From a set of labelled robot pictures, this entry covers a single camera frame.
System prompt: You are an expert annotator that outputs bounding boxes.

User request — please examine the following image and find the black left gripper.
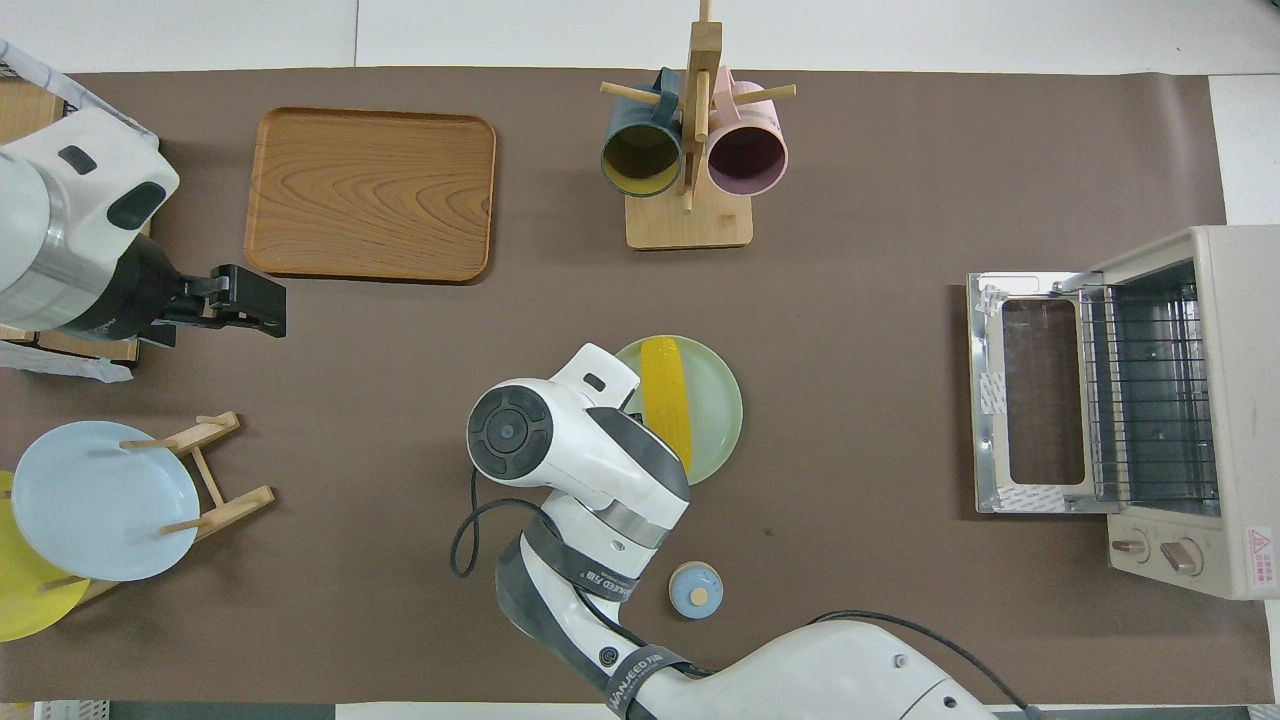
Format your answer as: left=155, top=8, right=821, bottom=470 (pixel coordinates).
left=160, top=265, right=288, bottom=341

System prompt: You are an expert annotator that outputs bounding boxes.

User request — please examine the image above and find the yellow corn cob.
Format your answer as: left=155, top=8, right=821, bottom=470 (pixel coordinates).
left=640, top=337, right=694, bottom=473

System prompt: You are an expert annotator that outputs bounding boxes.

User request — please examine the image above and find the pale green plate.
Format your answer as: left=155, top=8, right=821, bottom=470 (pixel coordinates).
left=612, top=335, right=744, bottom=486

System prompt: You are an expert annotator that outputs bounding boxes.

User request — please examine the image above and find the toaster oven glass door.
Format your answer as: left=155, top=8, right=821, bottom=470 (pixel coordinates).
left=967, top=270, right=1121, bottom=516

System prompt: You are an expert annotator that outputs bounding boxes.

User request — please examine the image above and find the cream toaster oven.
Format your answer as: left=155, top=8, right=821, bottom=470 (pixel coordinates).
left=1085, top=224, right=1280, bottom=601

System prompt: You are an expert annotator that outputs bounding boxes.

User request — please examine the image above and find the wooden serving tray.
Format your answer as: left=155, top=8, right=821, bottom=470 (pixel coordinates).
left=244, top=107, right=498, bottom=284

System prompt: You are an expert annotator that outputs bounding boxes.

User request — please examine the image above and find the wooden plate rack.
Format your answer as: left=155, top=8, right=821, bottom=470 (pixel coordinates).
left=40, top=411, right=276, bottom=606

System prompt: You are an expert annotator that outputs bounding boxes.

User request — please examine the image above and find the light blue plate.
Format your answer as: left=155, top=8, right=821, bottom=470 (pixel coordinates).
left=11, top=421, right=201, bottom=583

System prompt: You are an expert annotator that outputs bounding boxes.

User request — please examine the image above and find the white checked cloth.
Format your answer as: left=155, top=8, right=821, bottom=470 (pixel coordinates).
left=0, top=38, right=161, bottom=153

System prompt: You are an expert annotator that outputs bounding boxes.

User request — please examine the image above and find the yellow plate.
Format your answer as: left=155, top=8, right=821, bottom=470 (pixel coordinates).
left=0, top=470, right=91, bottom=643

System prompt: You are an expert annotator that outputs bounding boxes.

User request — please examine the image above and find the dark blue mug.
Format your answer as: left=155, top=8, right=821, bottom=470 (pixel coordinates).
left=600, top=68, right=685, bottom=199

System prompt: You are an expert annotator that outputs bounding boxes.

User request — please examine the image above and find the wooden mug tree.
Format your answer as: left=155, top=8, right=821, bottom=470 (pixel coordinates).
left=600, top=0, right=798, bottom=251

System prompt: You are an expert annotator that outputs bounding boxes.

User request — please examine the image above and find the pink mug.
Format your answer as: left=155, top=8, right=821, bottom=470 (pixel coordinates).
left=706, top=66, right=790, bottom=198

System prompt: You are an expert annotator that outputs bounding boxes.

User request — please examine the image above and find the blue lid with cork knob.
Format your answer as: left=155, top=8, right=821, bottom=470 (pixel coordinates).
left=668, top=561, right=725, bottom=620

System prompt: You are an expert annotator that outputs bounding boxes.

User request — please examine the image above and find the brown table mat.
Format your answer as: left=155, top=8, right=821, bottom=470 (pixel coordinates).
left=0, top=67, right=1229, bottom=704

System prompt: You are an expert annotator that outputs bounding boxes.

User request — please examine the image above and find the wire and wood shelf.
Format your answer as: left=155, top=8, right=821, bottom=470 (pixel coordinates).
left=0, top=58, right=159, bottom=363

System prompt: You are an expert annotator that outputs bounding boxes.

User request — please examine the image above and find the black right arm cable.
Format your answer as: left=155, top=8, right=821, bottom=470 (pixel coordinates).
left=450, top=465, right=1046, bottom=720

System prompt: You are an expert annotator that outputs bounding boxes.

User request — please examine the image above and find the oven wire rack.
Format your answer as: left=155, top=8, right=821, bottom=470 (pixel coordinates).
left=1080, top=283, right=1221, bottom=503

